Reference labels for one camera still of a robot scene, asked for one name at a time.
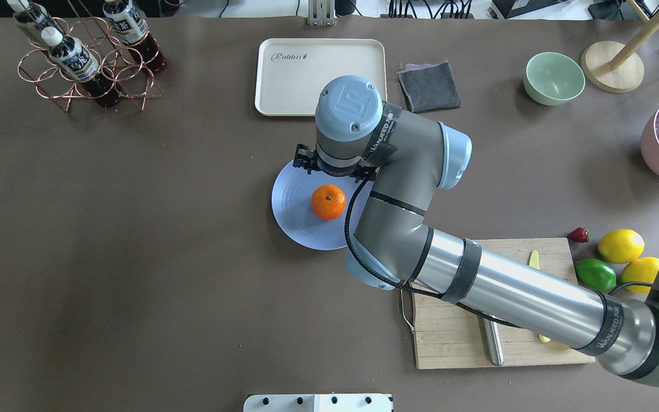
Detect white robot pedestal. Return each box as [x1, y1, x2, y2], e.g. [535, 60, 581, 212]
[243, 393, 394, 411]

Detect bamboo cutting board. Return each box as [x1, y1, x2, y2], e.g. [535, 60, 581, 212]
[411, 237, 595, 370]

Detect green bowl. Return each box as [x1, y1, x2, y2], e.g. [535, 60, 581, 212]
[523, 52, 586, 106]

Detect orange mandarin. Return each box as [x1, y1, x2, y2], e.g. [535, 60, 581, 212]
[311, 184, 346, 221]

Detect tea bottle back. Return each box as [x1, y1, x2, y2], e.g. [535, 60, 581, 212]
[7, 0, 65, 43]

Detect yellow lemon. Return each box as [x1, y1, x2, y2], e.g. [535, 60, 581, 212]
[597, 229, 645, 264]
[620, 256, 659, 284]

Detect tea bottle front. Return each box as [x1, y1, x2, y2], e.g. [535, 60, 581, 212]
[40, 26, 121, 108]

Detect grey folded cloth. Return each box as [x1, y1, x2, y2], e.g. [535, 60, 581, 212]
[397, 60, 461, 114]

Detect blue plate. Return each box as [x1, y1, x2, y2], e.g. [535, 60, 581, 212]
[271, 161, 359, 251]

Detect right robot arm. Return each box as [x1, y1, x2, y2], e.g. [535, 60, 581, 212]
[316, 76, 659, 387]

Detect wooden stand with base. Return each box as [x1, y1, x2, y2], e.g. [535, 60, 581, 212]
[580, 1, 659, 93]

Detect aluminium frame post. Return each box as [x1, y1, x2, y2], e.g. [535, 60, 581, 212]
[308, 0, 336, 27]

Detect yellow lemon lower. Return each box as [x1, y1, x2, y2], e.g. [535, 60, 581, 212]
[620, 256, 659, 284]

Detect tea bottle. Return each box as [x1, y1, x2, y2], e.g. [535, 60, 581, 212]
[7, 0, 65, 43]
[40, 26, 121, 108]
[102, 1, 167, 73]

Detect steel muddler black tip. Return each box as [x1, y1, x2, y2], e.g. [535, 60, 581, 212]
[483, 319, 505, 367]

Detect yellow lemon upper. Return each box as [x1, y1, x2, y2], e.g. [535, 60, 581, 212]
[597, 229, 645, 264]

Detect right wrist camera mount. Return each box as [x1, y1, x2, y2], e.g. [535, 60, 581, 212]
[292, 144, 378, 181]

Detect tea bottle middle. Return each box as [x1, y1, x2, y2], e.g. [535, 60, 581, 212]
[102, 1, 167, 73]

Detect copper wire bottle rack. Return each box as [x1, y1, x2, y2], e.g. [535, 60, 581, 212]
[17, 1, 164, 113]

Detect red strawberry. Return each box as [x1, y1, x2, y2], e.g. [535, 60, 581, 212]
[567, 227, 589, 243]

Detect yellow plastic knife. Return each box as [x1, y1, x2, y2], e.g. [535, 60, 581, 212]
[528, 249, 551, 343]

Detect green lime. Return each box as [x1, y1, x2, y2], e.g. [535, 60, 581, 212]
[574, 258, 617, 291]

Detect cream rabbit tray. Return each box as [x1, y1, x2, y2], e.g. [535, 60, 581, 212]
[254, 38, 387, 117]

